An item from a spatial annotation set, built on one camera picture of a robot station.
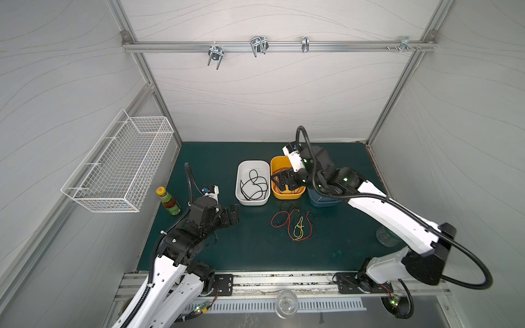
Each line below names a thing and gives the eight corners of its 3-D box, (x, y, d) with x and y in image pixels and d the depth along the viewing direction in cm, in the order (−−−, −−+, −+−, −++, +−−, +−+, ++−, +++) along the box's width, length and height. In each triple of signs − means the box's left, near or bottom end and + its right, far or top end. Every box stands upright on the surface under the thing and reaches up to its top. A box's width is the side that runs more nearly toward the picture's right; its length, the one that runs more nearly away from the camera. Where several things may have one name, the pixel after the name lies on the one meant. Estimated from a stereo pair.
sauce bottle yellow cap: (171, 218, 93) (153, 196, 78) (174, 208, 96) (157, 186, 81) (180, 218, 93) (163, 196, 78) (182, 208, 96) (167, 186, 81)
